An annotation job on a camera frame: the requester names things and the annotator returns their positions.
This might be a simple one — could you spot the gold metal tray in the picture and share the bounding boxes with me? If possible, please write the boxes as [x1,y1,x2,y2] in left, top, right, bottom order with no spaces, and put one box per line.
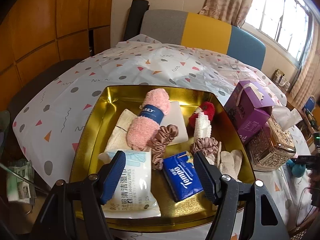
[70,85,245,233]

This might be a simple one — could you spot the white wet wipes pack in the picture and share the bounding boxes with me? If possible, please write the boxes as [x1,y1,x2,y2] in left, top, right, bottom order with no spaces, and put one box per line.
[102,150,161,219]

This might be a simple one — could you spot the white towel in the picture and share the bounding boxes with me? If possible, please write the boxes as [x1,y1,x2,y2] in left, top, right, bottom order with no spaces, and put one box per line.
[161,101,189,146]

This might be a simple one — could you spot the floral curtain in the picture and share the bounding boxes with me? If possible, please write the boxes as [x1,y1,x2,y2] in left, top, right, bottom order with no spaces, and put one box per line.
[290,20,319,108]
[199,0,253,28]

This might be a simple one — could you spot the left floral curtain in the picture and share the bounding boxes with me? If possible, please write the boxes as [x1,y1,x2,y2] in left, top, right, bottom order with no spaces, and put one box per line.
[199,0,253,28]

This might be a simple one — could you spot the white knit glove blue band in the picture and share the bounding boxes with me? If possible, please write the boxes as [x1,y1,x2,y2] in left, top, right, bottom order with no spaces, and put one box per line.
[216,150,243,182]

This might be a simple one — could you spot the white knitted sock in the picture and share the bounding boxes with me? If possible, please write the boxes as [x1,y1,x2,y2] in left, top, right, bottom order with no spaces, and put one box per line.
[194,112,212,141]

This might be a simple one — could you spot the right floral curtain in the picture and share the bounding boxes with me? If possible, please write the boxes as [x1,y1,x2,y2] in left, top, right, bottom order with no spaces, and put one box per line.
[290,20,319,108]

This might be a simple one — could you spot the mauve satin scrunchie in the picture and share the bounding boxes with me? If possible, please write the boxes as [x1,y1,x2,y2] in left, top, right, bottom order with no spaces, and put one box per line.
[190,137,221,156]

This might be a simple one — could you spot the black rolled mat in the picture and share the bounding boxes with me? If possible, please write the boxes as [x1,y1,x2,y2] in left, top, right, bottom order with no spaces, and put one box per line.
[123,0,150,41]

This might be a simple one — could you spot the wooden wardrobe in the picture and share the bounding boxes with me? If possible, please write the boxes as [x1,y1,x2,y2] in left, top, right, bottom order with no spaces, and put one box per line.
[1,0,112,109]

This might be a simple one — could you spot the patterned plastic tablecloth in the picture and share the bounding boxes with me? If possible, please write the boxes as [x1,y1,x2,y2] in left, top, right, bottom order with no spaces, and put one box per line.
[12,33,313,240]

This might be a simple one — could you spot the wooden side desk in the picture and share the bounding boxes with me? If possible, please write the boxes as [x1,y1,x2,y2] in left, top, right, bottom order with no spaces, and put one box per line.
[276,84,316,155]

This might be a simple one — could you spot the pink fuzzy socks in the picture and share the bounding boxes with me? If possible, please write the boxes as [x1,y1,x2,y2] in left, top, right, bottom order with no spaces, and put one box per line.
[126,88,171,151]

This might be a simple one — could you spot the ornate gold tissue box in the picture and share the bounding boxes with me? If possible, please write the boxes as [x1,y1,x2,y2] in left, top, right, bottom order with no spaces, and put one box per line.
[246,117,296,172]

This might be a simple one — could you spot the person's right hand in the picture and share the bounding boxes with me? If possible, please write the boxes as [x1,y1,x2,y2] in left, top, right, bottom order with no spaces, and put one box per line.
[309,170,320,188]

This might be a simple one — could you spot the purple tissue carton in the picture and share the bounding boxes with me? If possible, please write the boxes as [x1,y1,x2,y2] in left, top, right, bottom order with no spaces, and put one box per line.
[224,81,275,144]

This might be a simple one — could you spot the blue folding chair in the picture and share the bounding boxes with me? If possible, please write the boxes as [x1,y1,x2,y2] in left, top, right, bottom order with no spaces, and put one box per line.
[303,95,316,112]

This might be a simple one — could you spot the grey yellow blue headboard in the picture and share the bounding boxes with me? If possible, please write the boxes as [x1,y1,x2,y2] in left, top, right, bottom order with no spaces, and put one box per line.
[140,9,266,70]

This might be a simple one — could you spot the packages on desk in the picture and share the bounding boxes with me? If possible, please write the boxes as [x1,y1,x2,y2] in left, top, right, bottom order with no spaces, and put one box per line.
[272,69,290,91]

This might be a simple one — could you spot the blue plush toy pink shirt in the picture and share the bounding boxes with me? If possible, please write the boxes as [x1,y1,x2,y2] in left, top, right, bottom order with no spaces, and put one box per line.
[286,159,306,178]

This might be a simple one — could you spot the window with metal frame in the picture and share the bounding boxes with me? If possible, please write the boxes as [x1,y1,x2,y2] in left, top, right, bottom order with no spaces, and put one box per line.
[244,0,312,68]

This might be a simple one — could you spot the red plush sock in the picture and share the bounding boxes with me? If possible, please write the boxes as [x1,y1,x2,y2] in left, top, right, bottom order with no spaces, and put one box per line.
[189,101,215,139]

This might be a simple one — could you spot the beige cloth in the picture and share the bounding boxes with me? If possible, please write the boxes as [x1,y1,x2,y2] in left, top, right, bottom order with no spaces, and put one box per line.
[105,109,137,152]

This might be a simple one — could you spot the thin brown satin scrunchie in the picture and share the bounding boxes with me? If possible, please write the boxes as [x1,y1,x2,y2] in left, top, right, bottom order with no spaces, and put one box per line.
[149,125,178,170]

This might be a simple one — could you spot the blue Tempo tissue pack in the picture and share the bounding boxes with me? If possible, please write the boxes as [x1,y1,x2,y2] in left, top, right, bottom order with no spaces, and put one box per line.
[162,151,203,202]

